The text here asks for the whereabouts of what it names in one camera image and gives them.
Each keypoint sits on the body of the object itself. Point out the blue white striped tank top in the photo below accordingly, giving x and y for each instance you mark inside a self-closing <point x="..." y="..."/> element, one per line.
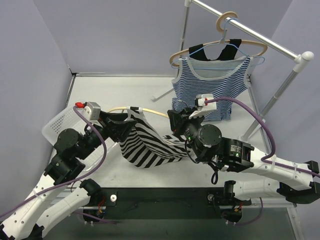
<point x="219" y="78"/>

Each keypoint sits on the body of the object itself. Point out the silver clothes rack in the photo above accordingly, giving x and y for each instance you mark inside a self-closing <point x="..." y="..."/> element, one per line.
<point x="292" y="24"/>

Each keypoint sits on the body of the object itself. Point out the white perforated plastic basket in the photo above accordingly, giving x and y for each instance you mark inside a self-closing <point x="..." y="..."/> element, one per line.
<point x="68" y="119"/>

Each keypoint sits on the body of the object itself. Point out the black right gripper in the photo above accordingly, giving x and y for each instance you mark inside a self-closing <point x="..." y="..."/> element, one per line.
<point x="176" y="121"/>

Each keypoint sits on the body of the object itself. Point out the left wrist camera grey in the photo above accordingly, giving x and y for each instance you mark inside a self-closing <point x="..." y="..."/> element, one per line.
<point x="89" y="110"/>

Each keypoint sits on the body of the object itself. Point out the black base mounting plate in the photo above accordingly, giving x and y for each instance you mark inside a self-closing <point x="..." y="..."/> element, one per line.
<point x="161" y="203"/>

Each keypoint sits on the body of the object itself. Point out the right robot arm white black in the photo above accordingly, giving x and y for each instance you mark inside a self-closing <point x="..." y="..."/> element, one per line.
<point x="282" y="178"/>

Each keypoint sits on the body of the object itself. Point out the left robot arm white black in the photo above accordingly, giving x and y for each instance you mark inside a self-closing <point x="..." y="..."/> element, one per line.
<point x="72" y="147"/>

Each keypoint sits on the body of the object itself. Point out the light blue wire hanger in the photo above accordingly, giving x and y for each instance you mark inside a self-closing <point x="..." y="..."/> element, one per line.
<point x="229" y="51"/>

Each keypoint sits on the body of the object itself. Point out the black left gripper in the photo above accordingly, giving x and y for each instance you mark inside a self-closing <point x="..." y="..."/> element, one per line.
<point x="111" y="126"/>

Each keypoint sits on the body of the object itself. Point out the black white striped tank top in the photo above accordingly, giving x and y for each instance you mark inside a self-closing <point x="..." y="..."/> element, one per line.
<point x="145" y="148"/>

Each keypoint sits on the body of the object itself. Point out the tan wooden hanger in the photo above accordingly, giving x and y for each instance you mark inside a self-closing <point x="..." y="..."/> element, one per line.
<point x="223" y="41"/>

